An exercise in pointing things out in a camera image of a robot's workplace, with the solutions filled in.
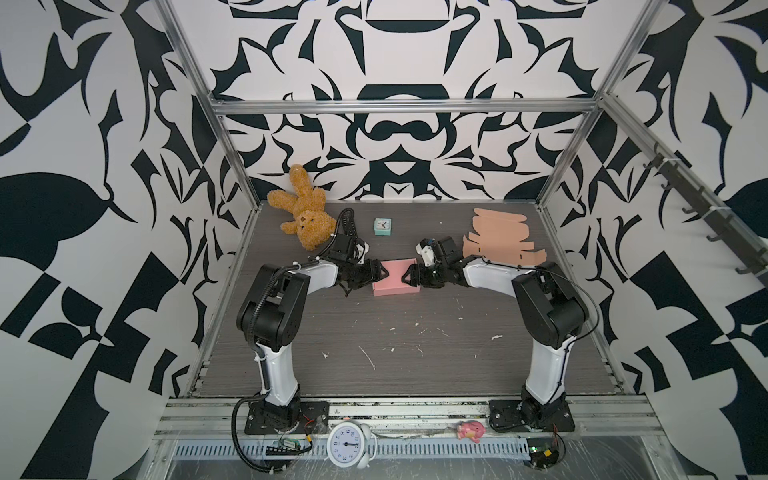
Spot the white slotted cable duct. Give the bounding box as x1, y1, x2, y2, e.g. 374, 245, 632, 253
173, 437, 530, 461

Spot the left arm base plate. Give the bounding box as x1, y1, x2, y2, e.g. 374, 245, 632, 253
244, 399, 330, 435

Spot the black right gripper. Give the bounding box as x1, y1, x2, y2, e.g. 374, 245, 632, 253
398, 264, 448, 289

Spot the small teal alarm clock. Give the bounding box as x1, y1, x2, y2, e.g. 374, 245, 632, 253
373, 217, 392, 236

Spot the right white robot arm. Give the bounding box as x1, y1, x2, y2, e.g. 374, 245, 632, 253
401, 237, 588, 417

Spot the left green circuit board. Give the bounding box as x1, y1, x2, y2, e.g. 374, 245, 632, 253
264, 437, 313, 456

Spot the right green circuit board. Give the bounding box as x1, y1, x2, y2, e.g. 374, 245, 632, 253
524, 432, 567, 471

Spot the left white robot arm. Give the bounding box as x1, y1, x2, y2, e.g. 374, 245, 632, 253
236, 234, 389, 417

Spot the green circuit board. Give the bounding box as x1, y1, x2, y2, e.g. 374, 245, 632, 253
524, 432, 567, 471
264, 437, 313, 456

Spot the orange cardboard box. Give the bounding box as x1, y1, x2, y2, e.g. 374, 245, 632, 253
462, 208, 547, 267

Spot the small pink toy figure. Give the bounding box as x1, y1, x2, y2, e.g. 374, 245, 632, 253
456, 421, 486, 444

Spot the pink cardboard box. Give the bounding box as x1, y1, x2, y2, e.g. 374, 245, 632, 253
372, 258, 421, 297

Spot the brown plush bunny toy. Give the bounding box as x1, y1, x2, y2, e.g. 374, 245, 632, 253
267, 165, 337, 251

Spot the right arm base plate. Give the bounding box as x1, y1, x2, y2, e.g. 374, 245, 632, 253
488, 394, 576, 433

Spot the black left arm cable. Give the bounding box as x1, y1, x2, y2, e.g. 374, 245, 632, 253
230, 392, 283, 474

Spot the white round alarm clock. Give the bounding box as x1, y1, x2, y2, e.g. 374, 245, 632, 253
326, 420, 379, 470

